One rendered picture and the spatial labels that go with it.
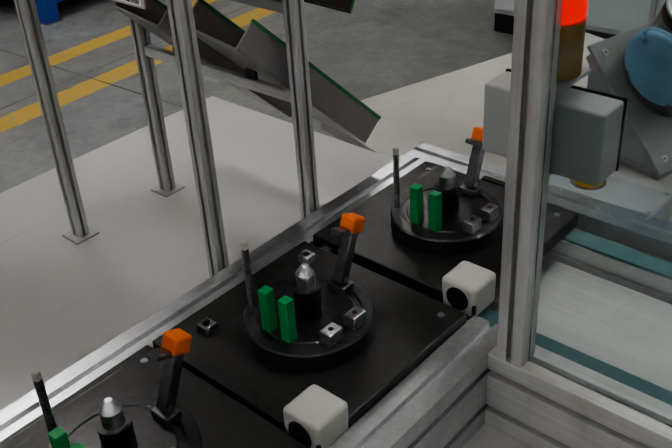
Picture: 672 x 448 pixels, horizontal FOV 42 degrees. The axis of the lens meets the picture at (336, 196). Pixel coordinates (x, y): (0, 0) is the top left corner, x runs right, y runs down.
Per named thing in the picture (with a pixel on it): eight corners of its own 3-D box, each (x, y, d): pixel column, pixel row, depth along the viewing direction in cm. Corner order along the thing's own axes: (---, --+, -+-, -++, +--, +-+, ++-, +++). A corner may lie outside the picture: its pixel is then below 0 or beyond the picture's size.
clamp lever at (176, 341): (166, 401, 81) (179, 326, 79) (180, 411, 79) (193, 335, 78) (135, 411, 78) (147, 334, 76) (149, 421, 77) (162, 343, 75)
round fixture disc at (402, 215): (433, 184, 118) (433, 171, 117) (524, 216, 109) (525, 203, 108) (368, 229, 109) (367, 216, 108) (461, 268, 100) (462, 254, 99)
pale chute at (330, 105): (310, 116, 134) (325, 91, 134) (365, 143, 125) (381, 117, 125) (180, 25, 114) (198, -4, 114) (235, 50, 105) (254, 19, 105)
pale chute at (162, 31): (243, 93, 143) (257, 70, 143) (290, 118, 134) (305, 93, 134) (112, 6, 123) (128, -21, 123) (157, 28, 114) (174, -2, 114)
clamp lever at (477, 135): (467, 183, 112) (480, 126, 110) (480, 187, 111) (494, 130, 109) (453, 185, 109) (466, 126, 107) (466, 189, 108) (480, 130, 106)
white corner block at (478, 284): (462, 286, 101) (463, 257, 99) (496, 300, 98) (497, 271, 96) (439, 306, 98) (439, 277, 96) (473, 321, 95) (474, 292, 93)
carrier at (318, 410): (305, 253, 109) (297, 165, 102) (466, 327, 94) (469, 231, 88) (153, 356, 93) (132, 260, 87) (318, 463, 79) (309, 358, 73)
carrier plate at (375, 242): (425, 172, 125) (425, 159, 124) (578, 225, 111) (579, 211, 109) (313, 247, 109) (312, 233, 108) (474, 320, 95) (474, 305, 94)
